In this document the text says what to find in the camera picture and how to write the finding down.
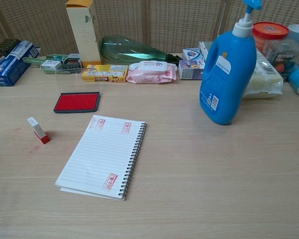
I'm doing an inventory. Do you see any clear pack of sponges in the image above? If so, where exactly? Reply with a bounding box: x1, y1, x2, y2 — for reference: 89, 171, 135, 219
241, 48, 284, 99

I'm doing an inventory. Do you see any clear plastic snack box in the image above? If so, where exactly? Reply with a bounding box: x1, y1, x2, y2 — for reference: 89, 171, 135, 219
263, 39, 299, 82

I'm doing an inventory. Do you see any blue toothpaste box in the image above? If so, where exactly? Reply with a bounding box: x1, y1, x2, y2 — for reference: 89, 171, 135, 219
0, 40, 40, 87

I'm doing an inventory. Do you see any tall cream orange carton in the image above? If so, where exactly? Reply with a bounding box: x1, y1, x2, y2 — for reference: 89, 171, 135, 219
65, 0, 103, 68

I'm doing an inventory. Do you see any purple blue small box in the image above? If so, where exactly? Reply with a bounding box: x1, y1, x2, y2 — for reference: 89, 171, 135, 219
178, 59, 206, 80

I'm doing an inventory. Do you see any spiral lined notebook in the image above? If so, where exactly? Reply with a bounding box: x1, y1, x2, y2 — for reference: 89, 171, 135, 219
54, 114, 148, 201

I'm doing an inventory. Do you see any red white stamp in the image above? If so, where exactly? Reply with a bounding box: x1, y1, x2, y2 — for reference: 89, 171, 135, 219
26, 116, 51, 145

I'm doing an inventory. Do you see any pink wet wipes pack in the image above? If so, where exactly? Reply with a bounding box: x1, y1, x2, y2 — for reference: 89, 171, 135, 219
126, 60, 177, 85

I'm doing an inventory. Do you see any green plastic spray bottle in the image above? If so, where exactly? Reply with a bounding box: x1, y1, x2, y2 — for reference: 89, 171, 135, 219
100, 35, 184, 65

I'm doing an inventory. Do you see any small white green box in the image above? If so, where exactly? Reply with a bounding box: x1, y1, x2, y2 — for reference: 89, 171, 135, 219
41, 59, 62, 71

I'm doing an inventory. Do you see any red ink pad clear lid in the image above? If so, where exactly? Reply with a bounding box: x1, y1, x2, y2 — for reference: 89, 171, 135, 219
53, 68, 102, 114

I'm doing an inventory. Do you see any white blue soap box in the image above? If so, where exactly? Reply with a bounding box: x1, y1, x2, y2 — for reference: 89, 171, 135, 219
182, 47, 205, 62

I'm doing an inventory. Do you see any orange lidded jar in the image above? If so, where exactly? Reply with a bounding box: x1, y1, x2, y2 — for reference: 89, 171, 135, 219
253, 21, 290, 53

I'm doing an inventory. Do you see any yellow flat box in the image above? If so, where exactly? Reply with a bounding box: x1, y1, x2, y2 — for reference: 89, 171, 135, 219
81, 64, 129, 83

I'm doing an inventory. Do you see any blue detergent pump bottle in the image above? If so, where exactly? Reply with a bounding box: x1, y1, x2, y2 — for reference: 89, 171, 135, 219
199, 0, 263, 125

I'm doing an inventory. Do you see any wooden folding screen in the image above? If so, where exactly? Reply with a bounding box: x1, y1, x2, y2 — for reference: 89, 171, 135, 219
0, 0, 299, 58

